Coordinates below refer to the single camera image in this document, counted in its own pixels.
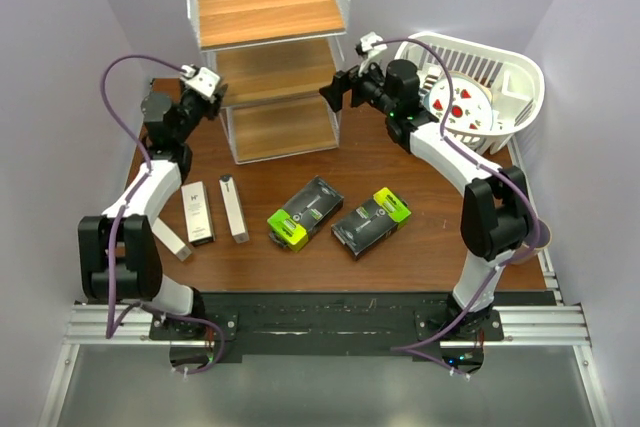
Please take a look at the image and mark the aluminium frame rail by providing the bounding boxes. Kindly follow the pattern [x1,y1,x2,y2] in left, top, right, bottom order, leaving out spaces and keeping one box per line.
[41,142,610,426]

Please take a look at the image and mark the narrow silver razor box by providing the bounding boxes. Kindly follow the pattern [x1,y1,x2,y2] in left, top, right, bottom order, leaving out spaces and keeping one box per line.
[219,174,249,243]

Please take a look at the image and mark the white plastic dish basket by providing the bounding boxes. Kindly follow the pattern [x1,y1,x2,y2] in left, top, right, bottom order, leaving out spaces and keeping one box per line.
[395,31,545,155]

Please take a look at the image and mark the watermelon pattern plate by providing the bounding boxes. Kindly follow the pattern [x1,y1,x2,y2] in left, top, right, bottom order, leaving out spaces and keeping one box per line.
[423,73,494,131]

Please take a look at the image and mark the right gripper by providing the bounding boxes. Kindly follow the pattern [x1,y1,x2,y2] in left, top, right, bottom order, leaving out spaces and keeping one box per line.
[319,56,396,118]

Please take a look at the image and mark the pink ceramic mug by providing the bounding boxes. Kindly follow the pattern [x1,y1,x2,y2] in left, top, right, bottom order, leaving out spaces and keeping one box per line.
[512,219,552,265]

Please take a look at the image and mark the silver box with H logo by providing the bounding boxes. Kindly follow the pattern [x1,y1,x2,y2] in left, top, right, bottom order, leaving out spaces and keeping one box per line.
[181,181,215,246]

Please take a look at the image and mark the black green razor box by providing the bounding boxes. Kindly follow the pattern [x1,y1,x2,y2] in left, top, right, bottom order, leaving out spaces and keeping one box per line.
[267,176,344,252]
[331,187,412,260]

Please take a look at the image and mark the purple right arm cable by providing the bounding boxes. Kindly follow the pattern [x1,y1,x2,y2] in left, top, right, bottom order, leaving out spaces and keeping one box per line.
[377,37,546,373]

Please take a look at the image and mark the white wire wooden shelf rack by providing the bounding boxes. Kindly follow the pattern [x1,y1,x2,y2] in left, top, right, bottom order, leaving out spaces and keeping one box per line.
[186,0,351,164]

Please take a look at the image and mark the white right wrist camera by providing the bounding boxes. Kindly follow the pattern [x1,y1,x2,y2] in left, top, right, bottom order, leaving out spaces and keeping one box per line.
[356,32,387,75]

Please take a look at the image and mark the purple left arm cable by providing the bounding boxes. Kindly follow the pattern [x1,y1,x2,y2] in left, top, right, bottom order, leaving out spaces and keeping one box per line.
[101,54,231,376]

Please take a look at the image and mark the small silver box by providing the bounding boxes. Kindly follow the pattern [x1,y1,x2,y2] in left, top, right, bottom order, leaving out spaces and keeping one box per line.
[151,218,192,262]

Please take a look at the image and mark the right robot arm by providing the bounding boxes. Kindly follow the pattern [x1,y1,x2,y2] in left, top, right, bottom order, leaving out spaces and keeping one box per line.
[319,60,539,345]

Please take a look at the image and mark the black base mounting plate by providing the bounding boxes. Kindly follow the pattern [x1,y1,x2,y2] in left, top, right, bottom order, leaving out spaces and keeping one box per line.
[87,289,557,373]

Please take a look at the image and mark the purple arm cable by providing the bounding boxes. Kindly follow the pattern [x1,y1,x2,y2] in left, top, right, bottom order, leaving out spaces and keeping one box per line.
[101,54,231,376]
[377,37,546,373]

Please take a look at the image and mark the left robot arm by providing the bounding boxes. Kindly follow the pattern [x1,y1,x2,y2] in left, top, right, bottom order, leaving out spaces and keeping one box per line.
[78,84,228,339]

